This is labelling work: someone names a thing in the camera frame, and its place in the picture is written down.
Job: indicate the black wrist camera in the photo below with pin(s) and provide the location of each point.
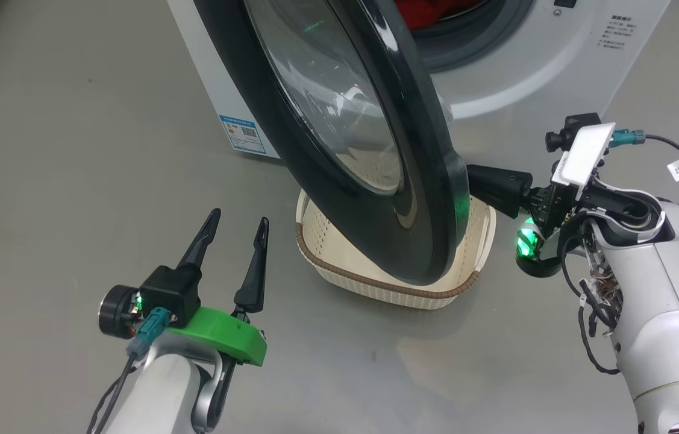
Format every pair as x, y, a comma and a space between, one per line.
580, 123
167, 292

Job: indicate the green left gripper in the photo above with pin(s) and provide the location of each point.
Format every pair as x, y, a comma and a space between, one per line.
225, 334

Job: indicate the red garment with white stripes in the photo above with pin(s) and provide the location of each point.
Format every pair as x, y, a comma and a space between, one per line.
429, 12

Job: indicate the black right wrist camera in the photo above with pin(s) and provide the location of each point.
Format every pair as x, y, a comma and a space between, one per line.
580, 123

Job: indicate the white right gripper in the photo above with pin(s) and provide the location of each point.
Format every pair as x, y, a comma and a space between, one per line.
586, 154

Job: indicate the grey rubber door gasket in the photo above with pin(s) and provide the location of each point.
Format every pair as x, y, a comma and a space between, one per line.
484, 42

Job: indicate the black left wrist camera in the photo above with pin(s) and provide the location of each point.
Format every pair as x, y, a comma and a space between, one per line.
167, 292

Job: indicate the cream laundry basket brown rim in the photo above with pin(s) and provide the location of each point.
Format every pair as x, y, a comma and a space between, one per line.
345, 280

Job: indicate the white front-load washing machine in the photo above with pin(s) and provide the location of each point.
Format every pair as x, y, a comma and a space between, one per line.
556, 60

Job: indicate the black round glass washer door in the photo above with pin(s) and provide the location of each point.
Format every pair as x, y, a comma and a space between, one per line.
435, 199

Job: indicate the blue energy label sticker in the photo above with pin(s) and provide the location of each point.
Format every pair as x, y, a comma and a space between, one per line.
243, 135

